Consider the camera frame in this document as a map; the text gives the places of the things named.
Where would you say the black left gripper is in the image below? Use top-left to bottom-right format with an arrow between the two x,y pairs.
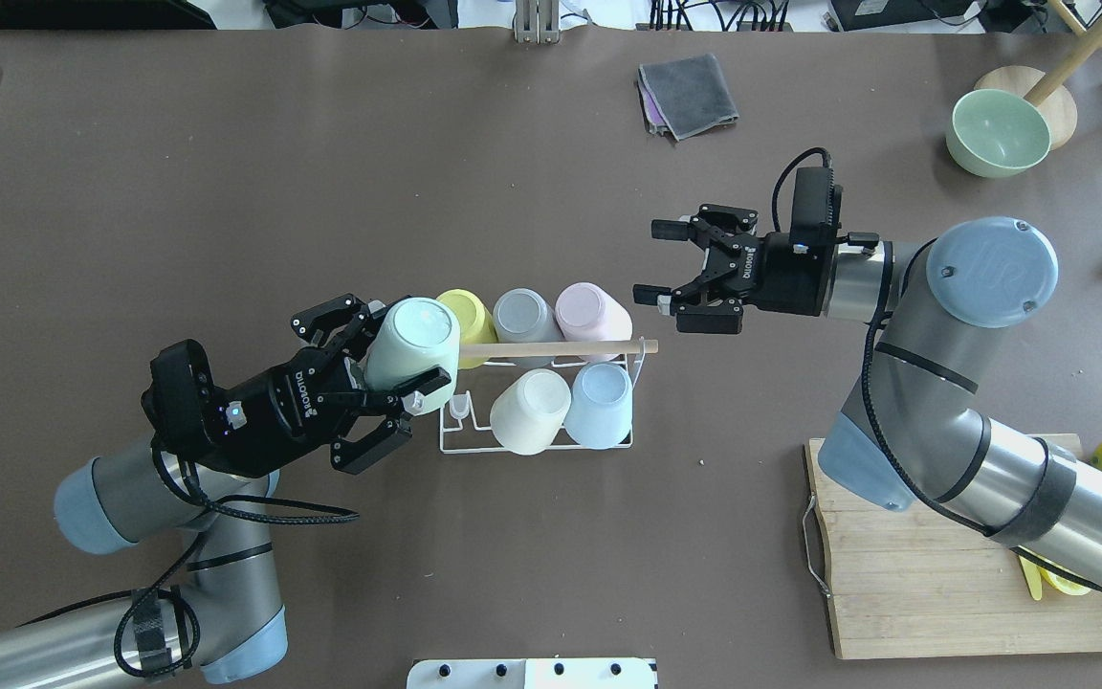
202,294 -> 451,475

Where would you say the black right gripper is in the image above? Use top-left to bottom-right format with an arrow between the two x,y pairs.
633,204 -> 838,335

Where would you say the mint green cup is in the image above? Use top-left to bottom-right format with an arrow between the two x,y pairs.
364,297 -> 460,415

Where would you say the pink cup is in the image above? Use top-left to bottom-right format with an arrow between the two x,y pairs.
554,280 -> 631,342

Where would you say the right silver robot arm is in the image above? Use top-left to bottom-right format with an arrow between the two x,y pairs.
633,205 -> 1102,591

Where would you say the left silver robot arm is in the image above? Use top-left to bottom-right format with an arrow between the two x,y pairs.
0,294 -> 460,688

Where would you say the yellow cup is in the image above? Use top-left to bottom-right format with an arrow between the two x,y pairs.
436,288 -> 498,345

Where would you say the white cup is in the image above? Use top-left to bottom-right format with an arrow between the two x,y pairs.
490,369 -> 570,456

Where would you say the grey cup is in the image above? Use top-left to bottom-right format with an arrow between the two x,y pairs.
493,288 -> 564,344

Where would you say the light blue cup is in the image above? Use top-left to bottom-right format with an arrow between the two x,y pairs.
563,363 -> 633,450

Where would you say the grey folded cloth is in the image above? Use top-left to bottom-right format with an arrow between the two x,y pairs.
637,53 -> 739,141

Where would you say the green bowl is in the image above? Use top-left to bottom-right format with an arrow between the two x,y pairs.
946,90 -> 1052,179

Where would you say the wooden cutting board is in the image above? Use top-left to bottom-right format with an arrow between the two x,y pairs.
802,437 -> 1102,661

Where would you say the wooden mug tree stand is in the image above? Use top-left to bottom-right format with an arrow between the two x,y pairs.
975,1 -> 1102,149

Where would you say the yellow plastic knife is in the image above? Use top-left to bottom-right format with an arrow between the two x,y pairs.
1018,557 -> 1044,601

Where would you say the lemon half slice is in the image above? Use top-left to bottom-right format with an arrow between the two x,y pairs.
1036,566 -> 1091,596

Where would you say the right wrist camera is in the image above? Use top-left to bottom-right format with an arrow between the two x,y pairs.
790,166 -> 843,249

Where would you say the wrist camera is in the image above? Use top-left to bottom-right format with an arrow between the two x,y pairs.
790,166 -> 843,249
141,340 -> 227,461

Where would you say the white wire cup holder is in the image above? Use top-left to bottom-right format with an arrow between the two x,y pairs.
437,337 -> 659,456

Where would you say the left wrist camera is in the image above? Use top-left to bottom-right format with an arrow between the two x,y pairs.
141,340 -> 227,461

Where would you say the aluminium frame post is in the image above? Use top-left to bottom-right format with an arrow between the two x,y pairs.
514,0 -> 561,44

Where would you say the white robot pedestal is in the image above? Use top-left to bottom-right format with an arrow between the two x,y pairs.
406,656 -> 659,688

